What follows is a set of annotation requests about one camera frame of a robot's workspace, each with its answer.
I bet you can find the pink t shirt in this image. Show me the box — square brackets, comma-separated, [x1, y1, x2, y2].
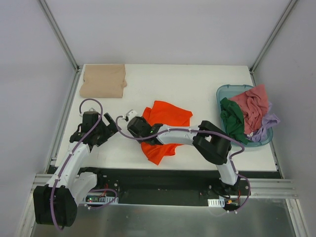
[229, 84, 269, 135]

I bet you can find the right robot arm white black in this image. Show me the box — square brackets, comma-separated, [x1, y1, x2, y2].
[125, 116, 240, 195]

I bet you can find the orange t shirt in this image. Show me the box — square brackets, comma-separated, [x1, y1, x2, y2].
[140, 100, 193, 166]

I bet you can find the teal plastic basket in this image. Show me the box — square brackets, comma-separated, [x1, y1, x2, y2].
[216, 84, 279, 147]

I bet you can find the folded beige t shirt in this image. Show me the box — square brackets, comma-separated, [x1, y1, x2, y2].
[79, 64, 127, 98]

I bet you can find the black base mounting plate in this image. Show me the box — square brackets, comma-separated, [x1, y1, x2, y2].
[47, 166, 282, 206]

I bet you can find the lavender t shirt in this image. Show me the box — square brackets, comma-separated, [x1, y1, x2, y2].
[246, 102, 280, 142]

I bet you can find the left aluminium frame post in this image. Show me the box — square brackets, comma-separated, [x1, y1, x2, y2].
[37, 0, 80, 72]

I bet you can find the green t shirt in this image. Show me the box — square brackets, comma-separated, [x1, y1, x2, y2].
[220, 97, 249, 145]

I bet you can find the front aluminium frame rail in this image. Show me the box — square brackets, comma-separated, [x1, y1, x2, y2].
[33, 174, 297, 198]

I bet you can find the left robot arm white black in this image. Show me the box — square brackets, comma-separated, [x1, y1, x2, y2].
[33, 111, 118, 229]

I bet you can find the right white cable duct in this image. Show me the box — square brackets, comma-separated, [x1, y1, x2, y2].
[207, 198, 225, 208]

